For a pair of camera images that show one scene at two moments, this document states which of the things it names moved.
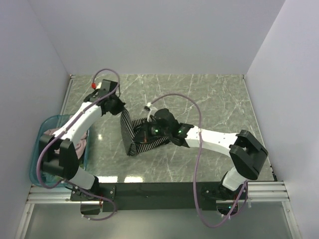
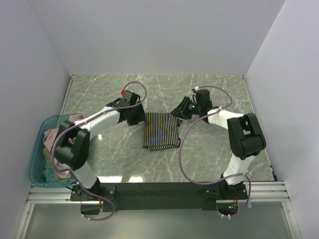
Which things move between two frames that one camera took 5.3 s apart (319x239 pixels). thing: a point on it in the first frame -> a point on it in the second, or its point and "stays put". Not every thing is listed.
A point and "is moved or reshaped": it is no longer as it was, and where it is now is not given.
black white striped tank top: (128, 126) is moved or reshaped
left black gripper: (119, 108) -> (141, 116)
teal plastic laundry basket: (48, 122) stays put
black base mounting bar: (158, 196) stays put
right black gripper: (143, 135) -> (180, 111)
